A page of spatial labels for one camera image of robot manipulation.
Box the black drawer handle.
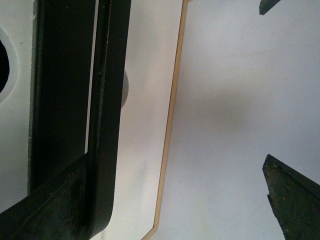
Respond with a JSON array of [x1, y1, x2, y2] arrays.
[[28, 0, 131, 240]]

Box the green spider plant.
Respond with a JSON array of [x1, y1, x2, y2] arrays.
[[259, 0, 281, 16]]

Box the wooden drawer cabinet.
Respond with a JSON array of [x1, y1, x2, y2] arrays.
[[142, 0, 189, 240]]

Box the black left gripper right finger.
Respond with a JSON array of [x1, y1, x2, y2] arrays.
[[262, 154, 320, 240]]

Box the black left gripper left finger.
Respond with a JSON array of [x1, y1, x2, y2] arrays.
[[0, 155, 88, 240]]

